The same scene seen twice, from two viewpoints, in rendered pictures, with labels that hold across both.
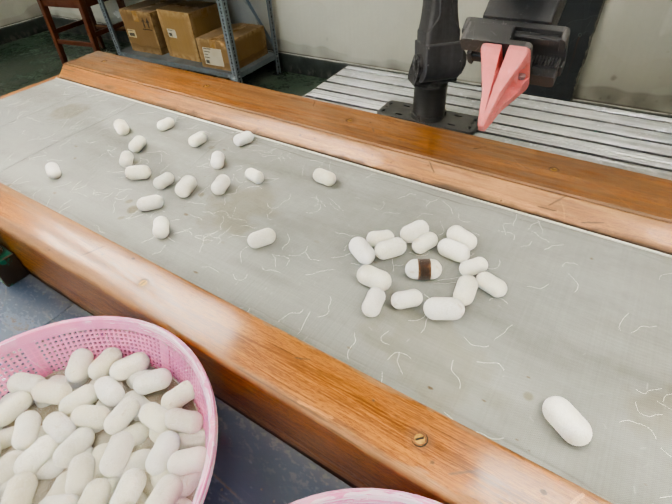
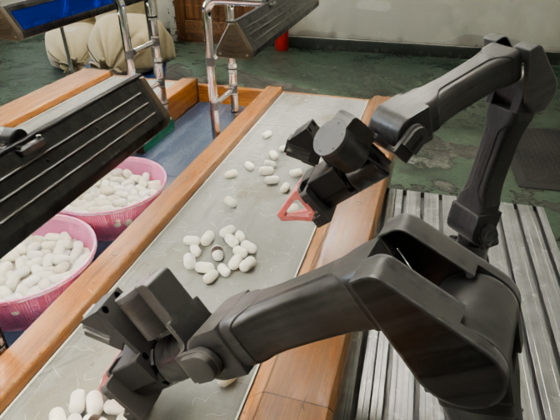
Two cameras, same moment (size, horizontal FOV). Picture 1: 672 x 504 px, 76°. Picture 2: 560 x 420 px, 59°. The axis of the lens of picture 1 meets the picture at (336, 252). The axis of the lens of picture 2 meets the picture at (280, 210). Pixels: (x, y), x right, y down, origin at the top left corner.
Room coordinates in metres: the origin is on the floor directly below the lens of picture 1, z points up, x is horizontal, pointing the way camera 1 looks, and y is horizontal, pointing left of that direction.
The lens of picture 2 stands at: (0.18, -0.83, 1.31)
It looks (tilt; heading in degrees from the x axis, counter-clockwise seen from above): 32 degrees down; 71
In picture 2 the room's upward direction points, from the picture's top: straight up
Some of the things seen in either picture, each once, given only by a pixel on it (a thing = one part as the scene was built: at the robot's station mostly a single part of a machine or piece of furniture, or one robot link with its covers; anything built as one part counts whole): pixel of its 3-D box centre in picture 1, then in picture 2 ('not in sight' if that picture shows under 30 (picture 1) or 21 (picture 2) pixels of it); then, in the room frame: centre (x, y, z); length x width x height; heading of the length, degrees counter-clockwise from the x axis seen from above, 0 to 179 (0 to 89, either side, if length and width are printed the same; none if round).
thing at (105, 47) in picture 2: not in sight; (124, 43); (0.32, 3.12, 0.40); 0.74 x 0.56 x 0.38; 57
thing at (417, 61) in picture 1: (436, 67); (475, 227); (0.80, -0.21, 0.77); 0.09 x 0.06 x 0.06; 98
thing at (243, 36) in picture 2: not in sight; (277, 12); (0.60, 0.41, 1.08); 0.62 x 0.08 x 0.07; 55
